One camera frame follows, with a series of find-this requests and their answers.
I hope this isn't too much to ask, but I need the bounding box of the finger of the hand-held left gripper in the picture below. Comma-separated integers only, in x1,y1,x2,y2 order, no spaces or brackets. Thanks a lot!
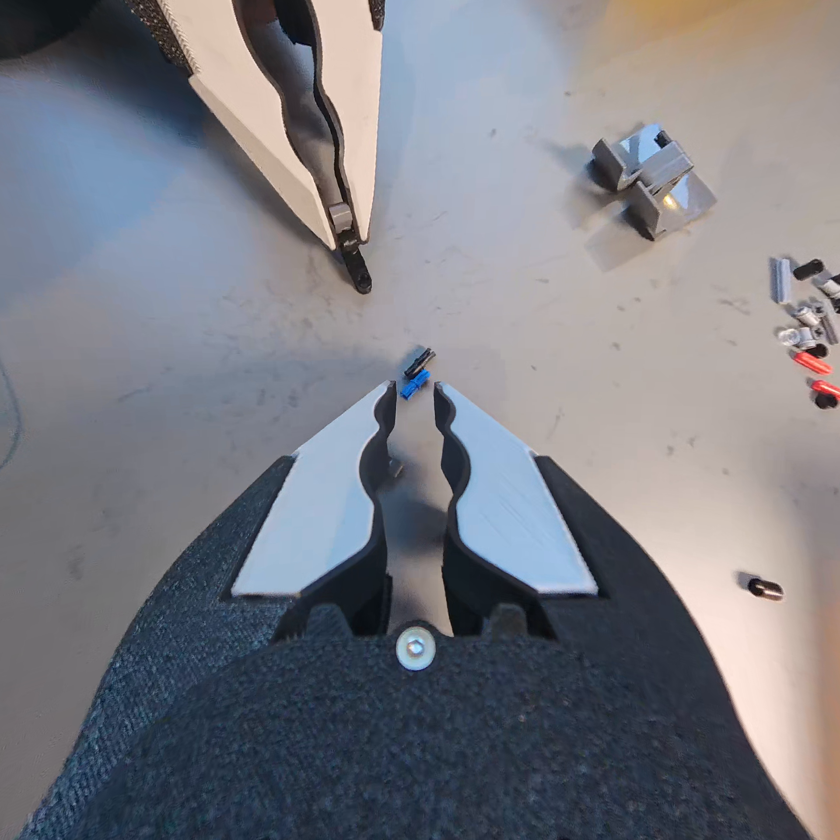
307,0,385,244
159,0,342,252

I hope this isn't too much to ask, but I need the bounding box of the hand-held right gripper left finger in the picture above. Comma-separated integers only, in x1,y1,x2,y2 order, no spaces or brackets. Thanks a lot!
231,381,399,635

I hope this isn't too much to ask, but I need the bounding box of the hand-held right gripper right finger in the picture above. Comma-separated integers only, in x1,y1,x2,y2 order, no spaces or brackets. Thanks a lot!
433,382,599,637

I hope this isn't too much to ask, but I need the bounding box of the silver toy scoop part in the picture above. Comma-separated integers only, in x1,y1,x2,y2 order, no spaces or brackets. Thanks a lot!
591,122,718,242

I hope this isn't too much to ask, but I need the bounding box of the pile of small toy parts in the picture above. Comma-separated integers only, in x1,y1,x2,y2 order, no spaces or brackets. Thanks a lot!
769,256,840,411

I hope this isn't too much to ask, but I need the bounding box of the person's left forearm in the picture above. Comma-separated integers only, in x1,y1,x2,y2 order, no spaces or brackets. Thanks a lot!
0,0,129,61

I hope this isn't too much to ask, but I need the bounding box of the grey desk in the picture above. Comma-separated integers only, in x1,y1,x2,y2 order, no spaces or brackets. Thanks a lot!
0,0,840,840

